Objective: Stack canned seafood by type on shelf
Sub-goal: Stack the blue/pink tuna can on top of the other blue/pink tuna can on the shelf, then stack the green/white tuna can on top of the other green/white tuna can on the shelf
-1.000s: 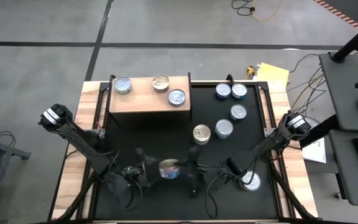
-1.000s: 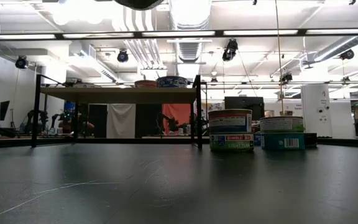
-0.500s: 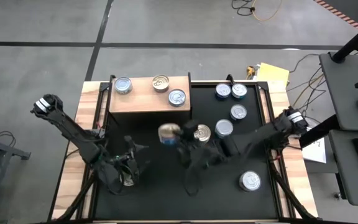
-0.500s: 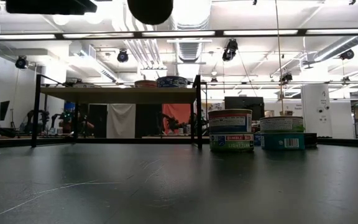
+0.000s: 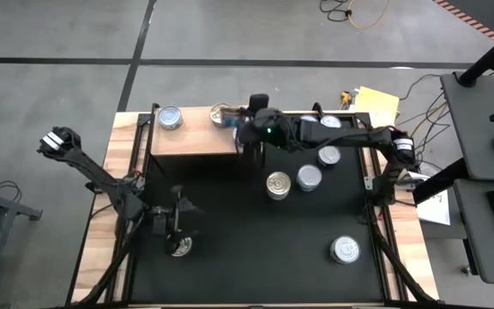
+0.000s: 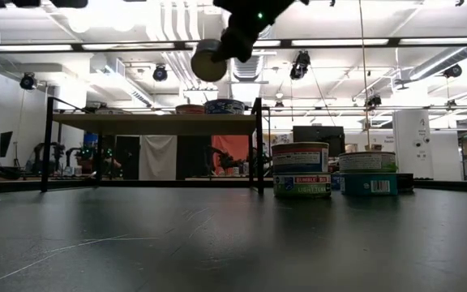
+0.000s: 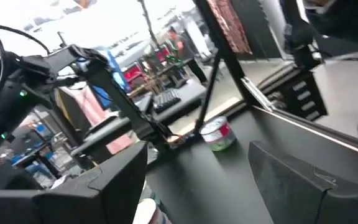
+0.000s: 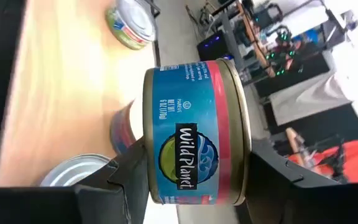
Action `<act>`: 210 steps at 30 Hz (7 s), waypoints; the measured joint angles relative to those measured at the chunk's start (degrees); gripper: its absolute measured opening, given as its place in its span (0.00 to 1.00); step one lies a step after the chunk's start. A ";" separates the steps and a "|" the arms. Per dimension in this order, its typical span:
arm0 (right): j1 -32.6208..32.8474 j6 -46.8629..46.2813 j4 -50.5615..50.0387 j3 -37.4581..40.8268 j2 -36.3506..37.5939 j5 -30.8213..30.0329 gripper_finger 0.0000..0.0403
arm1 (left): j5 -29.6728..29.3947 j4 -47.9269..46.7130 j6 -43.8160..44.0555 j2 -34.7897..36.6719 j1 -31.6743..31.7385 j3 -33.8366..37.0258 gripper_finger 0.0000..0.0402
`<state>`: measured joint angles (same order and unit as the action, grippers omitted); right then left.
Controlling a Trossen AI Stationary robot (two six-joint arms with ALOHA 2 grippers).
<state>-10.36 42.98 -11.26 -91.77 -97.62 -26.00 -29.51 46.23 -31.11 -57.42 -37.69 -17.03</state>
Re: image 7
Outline silver-top tuna can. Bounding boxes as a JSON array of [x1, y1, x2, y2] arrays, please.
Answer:
[[199, 116, 237, 152]]

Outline gold-lid tuna can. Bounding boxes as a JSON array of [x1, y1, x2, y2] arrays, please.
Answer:
[[132, 198, 172, 224]]

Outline grey side desk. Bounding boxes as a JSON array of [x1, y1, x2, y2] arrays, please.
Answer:
[[70, 77, 208, 156]]

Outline black box white slots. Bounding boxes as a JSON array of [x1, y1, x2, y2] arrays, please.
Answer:
[[272, 71, 328, 122]]

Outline person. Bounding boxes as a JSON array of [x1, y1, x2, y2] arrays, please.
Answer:
[[166, 26, 209, 85]]

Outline black floor stand post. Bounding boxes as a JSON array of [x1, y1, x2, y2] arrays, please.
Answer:
[[283, 0, 323, 71]]

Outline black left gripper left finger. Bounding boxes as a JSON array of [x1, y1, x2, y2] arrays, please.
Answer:
[[0, 141, 149, 224]]

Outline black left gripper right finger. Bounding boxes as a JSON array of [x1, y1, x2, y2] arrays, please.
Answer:
[[249, 140, 358, 224]]

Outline backlit black keyboard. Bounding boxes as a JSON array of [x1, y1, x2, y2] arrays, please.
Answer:
[[152, 88, 182, 114]]

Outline reddish patterned panel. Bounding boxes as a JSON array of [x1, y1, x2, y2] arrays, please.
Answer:
[[206, 0, 254, 55]]

